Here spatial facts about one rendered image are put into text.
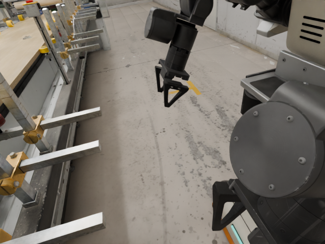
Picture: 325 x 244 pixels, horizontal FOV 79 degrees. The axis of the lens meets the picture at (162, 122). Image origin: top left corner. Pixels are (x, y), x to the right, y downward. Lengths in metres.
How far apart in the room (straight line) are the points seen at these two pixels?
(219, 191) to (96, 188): 1.50
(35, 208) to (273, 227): 0.76
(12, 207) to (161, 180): 0.96
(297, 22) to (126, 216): 1.36
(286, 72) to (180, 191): 1.16
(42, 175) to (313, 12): 0.97
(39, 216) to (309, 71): 0.86
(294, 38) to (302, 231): 0.44
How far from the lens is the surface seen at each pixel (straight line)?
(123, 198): 1.57
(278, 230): 0.22
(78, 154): 0.73
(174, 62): 0.53
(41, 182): 0.92
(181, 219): 1.43
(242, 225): 1.13
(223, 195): 0.26
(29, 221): 0.84
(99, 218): 0.58
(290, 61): 0.55
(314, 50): 0.54
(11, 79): 1.41
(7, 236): 0.72
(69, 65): 1.86
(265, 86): 0.53
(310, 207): 0.21
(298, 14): 0.56
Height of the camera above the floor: 1.29
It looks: 38 degrees down
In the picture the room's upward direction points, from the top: 9 degrees counter-clockwise
